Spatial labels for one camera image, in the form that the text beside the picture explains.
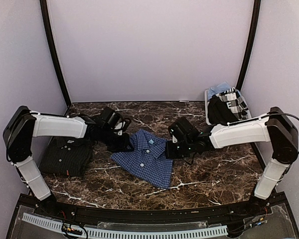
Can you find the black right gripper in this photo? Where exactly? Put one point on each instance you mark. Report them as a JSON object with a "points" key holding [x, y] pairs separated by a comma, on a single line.
{"points": [[170, 154]]}

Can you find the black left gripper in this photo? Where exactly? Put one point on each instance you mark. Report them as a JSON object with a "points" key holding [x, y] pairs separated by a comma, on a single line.
{"points": [[123, 147]]}

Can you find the blue checkered long sleeve shirt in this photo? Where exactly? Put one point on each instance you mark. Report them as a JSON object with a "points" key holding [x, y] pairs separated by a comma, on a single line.
{"points": [[147, 161]]}

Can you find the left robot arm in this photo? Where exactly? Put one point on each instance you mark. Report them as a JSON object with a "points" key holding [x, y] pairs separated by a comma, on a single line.
{"points": [[108, 127]]}

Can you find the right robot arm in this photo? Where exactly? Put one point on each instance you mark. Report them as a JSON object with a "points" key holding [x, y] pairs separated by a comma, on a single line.
{"points": [[274, 127]]}

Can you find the black garment in basket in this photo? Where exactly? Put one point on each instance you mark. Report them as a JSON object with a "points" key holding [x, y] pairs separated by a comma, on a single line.
{"points": [[218, 112]]}

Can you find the folded black striped shirt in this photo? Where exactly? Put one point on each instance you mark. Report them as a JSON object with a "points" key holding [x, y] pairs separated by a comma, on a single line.
{"points": [[67, 156]]}

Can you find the black white plaid shirt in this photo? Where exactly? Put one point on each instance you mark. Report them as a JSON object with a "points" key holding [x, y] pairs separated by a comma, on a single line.
{"points": [[235, 102]]}

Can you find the light blue shirt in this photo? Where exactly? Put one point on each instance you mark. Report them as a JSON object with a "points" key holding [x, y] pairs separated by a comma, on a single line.
{"points": [[217, 89]]}

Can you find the white plastic laundry basket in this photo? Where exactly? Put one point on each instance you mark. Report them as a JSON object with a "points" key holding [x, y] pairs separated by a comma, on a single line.
{"points": [[206, 110]]}

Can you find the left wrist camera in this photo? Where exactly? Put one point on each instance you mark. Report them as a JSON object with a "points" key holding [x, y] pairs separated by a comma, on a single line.
{"points": [[109, 117]]}

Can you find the black front rail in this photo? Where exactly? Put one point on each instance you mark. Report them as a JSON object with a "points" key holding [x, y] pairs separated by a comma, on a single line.
{"points": [[231, 213]]}

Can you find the white slotted cable duct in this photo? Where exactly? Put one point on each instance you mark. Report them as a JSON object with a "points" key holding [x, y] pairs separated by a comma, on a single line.
{"points": [[126, 231]]}

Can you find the left black corner post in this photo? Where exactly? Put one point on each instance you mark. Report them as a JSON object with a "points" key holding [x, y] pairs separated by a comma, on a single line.
{"points": [[53, 52]]}

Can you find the black corner post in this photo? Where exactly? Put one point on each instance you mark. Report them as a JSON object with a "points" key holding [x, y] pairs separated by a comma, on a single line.
{"points": [[249, 44], [53, 52]]}

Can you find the right black corner post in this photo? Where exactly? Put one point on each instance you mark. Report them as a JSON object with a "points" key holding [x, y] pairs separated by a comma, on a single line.
{"points": [[249, 44]]}

